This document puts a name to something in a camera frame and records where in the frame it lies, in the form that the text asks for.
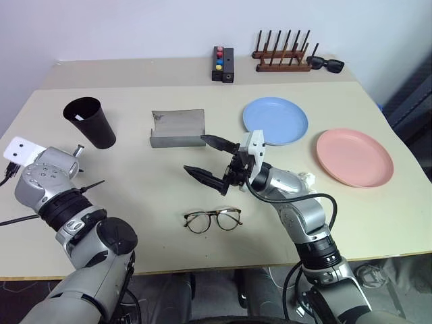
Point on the black chair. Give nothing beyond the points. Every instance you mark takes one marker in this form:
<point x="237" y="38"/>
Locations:
<point x="413" y="98"/>

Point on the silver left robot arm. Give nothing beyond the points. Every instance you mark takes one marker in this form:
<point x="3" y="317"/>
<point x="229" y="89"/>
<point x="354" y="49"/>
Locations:
<point x="84" y="236"/>

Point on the black sunglasses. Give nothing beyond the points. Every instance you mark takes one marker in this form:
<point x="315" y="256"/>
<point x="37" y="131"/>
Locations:
<point x="332" y="64"/>

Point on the black plastic cup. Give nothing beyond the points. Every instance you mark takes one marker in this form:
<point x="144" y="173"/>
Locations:
<point x="91" y="125"/>

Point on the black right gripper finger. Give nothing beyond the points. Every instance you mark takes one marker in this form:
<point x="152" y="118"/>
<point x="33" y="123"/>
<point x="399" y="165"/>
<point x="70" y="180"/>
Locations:
<point x="206" y="177"/>
<point x="219" y="143"/>

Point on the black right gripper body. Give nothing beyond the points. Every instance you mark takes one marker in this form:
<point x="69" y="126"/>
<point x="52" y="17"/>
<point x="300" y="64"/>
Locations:
<point x="238" y="168"/>

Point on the pink plate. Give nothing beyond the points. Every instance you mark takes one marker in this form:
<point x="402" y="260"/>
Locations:
<point x="354" y="157"/>

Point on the brown wooden peg rack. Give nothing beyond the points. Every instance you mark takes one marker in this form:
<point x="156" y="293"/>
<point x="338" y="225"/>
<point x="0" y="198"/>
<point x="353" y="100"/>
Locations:
<point x="281" y="65"/>

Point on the grey sneaker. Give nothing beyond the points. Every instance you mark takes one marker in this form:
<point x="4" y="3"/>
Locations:
<point x="371" y="274"/>

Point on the grey metal tray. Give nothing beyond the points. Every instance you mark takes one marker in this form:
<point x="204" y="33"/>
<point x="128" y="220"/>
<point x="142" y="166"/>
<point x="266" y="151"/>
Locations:
<point x="179" y="126"/>

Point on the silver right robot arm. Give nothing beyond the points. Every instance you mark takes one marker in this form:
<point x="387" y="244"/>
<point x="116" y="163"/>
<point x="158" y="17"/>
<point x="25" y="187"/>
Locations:
<point x="303" y="209"/>

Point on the small silver black cylinder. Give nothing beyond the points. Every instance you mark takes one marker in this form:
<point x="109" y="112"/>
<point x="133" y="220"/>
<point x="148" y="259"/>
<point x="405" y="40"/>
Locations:
<point x="79" y="150"/>

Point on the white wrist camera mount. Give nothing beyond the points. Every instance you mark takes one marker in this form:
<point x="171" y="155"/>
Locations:
<point x="21" y="148"/>
<point x="256" y="148"/>

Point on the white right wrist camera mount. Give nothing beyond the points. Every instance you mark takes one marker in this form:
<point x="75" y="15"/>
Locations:
<point x="256" y="148"/>

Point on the blue plate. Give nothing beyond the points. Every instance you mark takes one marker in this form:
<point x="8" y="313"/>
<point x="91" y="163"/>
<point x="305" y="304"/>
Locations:
<point x="275" y="119"/>

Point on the tortoiseshell eyeglasses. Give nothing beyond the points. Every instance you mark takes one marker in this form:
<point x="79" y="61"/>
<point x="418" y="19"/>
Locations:
<point x="197" y="222"/>

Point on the grey rounded shape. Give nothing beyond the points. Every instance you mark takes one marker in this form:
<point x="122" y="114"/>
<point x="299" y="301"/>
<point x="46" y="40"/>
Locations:
<point x="266" y="290"/>

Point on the plain black box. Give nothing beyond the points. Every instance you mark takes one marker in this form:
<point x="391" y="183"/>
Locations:
<point x="229" y="67"/>

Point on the black box with coloured buttons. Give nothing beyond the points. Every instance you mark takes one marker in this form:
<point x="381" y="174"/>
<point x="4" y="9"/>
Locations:
<point x="218" y="65"/>

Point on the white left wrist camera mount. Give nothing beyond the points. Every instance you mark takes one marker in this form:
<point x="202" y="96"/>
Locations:
<point x="21" y="148"/>

